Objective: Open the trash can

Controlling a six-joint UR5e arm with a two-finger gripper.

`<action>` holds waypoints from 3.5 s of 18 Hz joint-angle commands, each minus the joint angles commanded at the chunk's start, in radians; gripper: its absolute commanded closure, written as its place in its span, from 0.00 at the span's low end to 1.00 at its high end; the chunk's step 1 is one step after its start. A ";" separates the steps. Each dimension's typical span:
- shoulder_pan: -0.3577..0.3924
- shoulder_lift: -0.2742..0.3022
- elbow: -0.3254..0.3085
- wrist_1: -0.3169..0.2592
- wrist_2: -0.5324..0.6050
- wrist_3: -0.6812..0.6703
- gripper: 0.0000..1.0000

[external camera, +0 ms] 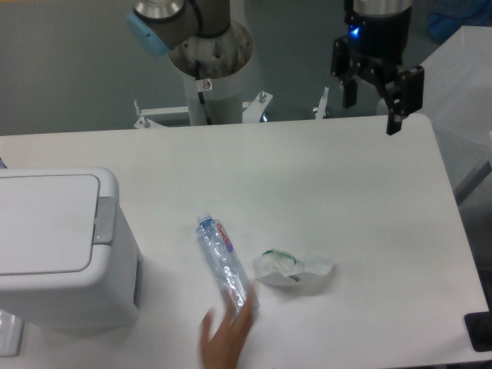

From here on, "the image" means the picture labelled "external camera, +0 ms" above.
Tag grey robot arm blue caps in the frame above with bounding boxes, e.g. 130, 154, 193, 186
125, 1, 424, 135

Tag white middle clamp bracket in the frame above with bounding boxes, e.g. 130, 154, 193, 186
242, 91, 273, 123

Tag white right clamp bracket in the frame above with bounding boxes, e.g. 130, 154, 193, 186
312, 86, 331, 120

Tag blurred human hand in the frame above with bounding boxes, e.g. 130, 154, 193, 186
199, 298, 254, 369

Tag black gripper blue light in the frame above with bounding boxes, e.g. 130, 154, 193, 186
331, 8, 424, 135

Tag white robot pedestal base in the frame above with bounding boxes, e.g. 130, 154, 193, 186
168, 19, 254, 126

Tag white covered side table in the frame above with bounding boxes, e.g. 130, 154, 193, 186
421, 26, 491, 204

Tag crumpled white plastic wrapper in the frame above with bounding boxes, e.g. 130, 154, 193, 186
253, 248, 335, 292

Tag white push-button trash can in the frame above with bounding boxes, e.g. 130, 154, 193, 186
1, 167, 143, 330

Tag black cable on pedestal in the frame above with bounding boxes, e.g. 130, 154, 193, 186
194, 59, 213, 126

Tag clear plastic box lower left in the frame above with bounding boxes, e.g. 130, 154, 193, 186
0, 311, 24, 357

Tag blue plastic bag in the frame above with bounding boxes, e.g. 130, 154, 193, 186
427, 13, 491, 43

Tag white left clamp bracket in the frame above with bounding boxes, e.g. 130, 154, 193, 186
133, 99, 191, 129

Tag clear crushed plastic water bottle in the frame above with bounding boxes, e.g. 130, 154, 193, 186
196, 213, 260, 314

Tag white clamp bracket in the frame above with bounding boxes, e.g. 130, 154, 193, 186
242, 91, 273, 123
312, 86, 331, 120
133, 99, 191, 129

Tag black device at table edge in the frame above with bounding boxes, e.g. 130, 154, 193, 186
464, 311, 491, 352

